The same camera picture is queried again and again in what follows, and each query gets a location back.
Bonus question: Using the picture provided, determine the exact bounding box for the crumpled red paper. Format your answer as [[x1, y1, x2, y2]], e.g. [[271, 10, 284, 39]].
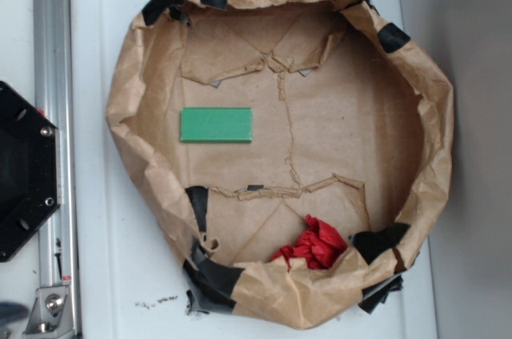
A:
[[271, 214, 348, 270]]

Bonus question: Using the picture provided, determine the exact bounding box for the green rectangular block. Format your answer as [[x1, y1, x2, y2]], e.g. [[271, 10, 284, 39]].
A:
[[180, 107, 253, 143]]

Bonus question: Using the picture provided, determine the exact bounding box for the white plastic board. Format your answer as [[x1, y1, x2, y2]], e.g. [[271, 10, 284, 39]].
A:
[[71, 0, 437, 338]]

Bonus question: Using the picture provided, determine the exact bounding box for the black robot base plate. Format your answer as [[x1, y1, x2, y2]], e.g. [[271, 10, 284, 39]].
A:
[[0, 82, 59, 263]]

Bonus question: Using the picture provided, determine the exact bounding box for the metal corner bracket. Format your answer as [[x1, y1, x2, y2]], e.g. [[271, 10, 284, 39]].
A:
[[22, 285, 74, 338]]

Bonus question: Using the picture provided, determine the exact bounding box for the aluminium extrusion rail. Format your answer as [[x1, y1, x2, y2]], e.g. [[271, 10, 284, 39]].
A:
[[34, 0, 82, 338]]

